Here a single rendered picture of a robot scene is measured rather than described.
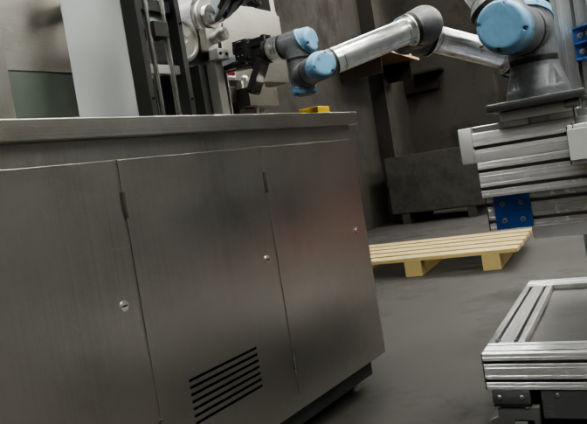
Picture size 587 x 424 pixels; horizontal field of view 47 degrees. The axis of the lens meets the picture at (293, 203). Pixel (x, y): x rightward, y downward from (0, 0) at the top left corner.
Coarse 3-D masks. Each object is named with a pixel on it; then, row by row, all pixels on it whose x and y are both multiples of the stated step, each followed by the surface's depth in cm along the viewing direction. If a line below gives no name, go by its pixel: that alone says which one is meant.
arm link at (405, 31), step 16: (416, 16) 192; (432, 16) 195; (368, 32) 191; (384, 32) 190; (400, 32) 191; (416, 32) 192; (432, 32) 195; (336, 48) 186; (352, 48) 187; (368, 48) 188; (384, 48) 190; (304, 64) 186; (320, 64) 181; (336, 64) 185; (352, 64) 188; (304, 80) 190; (320, 80) 187
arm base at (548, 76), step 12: (516, 60) 165; (528, 60) 162; (540, 60) 162; (552, 60) 162; (516, 72) 165; (528, 72) 162; (540, 72) 161; (552, 72) 162; (516, 84) 166; (528, 84) 162; (540, 84) 160; (552, 84) 160; (564, 84) 161; (516, 96) 164; (528, 96) 162
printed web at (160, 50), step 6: (180, 6) 209; (186, 6) 206; (180, 12) 207; (186, 12) 205; (186, 18) 205; (192, 24) 204; (156, 42) 197; (162, 42) 195; (156, 48) 197; (162, 48) 196; (156, 54) 198; (162, 54) 197; (162, 60) 200
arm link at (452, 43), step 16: (400, 16) 212; (448, 32) 211; (464, 32) 214; (400, 48) 211; (416, 48) 208; (432, 48) 209; (448, 48) 212; (464, 48) 213; (480, 48) 214; (480, 64) 220; (496, 64) 219
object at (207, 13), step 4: (208, 4) 206; (204, 8) 205; (208, 8) 206; (212, 8) 208; (200, 12) 205; (204, 12) 205; (208, 12) 206; (212, 12) 208; (204, 16) 204; (208, 16) 206; (212, 16) 207; (204, 20) 205; (208, 20) 205; (212, 20) 208; (204, 24) 206; (208, 24) 206; (212, 24) 207; (216, 24) 208; (208, 28) 207; (212, 28) 208
